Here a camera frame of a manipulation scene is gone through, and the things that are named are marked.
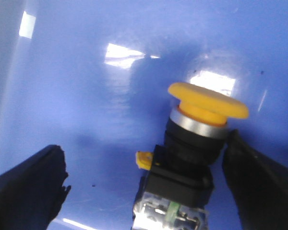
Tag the yellow mushroom push button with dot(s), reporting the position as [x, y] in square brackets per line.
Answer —
[179, 183]

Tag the blue plastic bin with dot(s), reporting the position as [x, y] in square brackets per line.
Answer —
[92, 76]

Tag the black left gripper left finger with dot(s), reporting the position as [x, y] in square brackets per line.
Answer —
[33, 192]

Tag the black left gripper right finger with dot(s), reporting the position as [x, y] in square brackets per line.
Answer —
[259, 185]

